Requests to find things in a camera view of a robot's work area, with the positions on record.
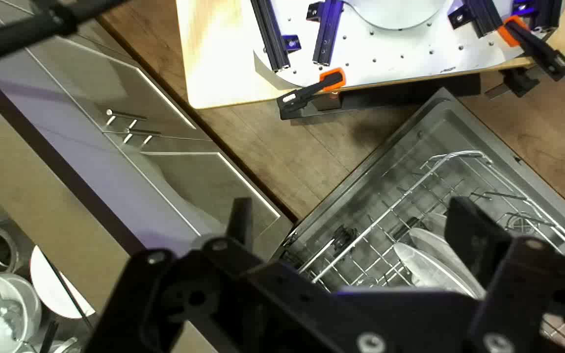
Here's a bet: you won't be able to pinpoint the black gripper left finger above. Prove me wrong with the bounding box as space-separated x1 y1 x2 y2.
85 198 336 353

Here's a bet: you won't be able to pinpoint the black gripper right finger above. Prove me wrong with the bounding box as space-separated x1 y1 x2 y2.
444 196 565 353

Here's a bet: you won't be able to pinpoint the white dinner plate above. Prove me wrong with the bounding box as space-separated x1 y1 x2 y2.
391 225 485 298

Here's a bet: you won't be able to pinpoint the white plate on counter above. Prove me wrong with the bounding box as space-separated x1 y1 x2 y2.
30 247 95 320

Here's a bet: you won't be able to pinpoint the grey lower kitchen cabinets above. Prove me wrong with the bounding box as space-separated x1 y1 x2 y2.
0 21 293 257

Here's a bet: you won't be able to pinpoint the orange black clamp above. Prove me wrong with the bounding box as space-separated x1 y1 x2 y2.
499 18 565 80
277 68 346 119

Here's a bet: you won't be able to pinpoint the orange black clamp right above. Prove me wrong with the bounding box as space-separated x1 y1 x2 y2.
499 18 565 80

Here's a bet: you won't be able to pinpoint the white wire dishwasher rack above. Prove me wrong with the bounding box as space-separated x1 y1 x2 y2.
289 149 565 292

